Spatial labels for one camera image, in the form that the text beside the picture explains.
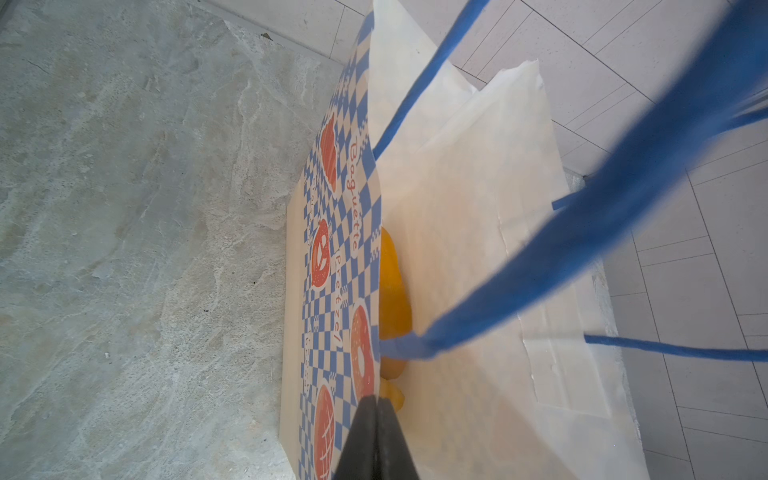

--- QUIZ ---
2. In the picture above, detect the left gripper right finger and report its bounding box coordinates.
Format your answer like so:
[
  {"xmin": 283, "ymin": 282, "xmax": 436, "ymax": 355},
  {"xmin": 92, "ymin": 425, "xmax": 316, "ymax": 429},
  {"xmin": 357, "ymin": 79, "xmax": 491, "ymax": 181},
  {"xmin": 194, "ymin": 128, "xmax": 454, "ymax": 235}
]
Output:
[{"xmin": 376, "ymin": 397, "xmax": 419, "ymax": 480}]

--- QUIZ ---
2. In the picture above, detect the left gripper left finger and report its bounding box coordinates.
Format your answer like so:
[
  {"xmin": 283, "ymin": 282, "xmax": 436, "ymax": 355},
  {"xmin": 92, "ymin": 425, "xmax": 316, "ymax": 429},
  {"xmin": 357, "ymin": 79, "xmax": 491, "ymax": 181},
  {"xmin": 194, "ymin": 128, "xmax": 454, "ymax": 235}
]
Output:
[{"xmin": 333, "ymin": 395, "xmax": 378, "ymax": 480}]

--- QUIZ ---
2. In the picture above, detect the pale yellow bread slice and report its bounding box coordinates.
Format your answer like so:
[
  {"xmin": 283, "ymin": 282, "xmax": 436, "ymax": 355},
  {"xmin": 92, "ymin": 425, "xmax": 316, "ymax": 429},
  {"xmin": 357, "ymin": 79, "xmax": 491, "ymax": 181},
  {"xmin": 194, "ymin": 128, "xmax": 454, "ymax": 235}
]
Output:
[{"xmin": 379, "ymin": 377, "xmax": 405, "ymax": 412}]

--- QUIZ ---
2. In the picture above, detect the long yellow baguette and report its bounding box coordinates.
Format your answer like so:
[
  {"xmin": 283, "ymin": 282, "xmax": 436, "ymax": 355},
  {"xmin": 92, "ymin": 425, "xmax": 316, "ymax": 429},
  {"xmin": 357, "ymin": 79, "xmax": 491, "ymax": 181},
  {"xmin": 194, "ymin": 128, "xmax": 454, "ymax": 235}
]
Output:
[{"xmin": 379, "ymin": 226, "xmax": 415, "ymax": 380}]

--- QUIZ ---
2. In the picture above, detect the blue checkered paper bag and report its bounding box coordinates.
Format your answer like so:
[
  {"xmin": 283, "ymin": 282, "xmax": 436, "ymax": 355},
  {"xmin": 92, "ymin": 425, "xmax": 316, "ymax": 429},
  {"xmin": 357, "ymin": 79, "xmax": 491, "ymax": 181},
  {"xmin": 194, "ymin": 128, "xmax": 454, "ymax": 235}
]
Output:
[{"xmin": 279, "ymin": 1, "xmax": 767, "ymax": 479}]

